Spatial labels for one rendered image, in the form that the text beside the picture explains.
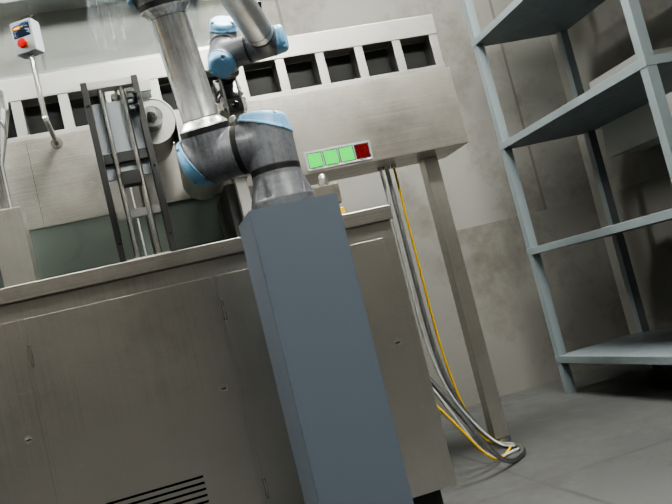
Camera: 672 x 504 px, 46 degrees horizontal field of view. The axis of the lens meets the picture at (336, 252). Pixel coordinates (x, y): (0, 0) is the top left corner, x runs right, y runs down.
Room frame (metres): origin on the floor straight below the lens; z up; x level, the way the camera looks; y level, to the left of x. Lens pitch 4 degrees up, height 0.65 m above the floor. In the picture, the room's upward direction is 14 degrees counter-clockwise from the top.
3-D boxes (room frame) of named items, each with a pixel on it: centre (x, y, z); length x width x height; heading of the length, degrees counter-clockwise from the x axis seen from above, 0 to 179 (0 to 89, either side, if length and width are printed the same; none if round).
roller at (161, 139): (2.46, 0.48, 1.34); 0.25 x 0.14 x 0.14; 14
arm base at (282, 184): (1.79, 0.09, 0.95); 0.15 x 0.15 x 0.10
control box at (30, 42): (2.29, 0.75, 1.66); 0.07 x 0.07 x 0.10; 79
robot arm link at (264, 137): (1.79, 0.10, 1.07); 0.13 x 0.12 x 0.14; 80
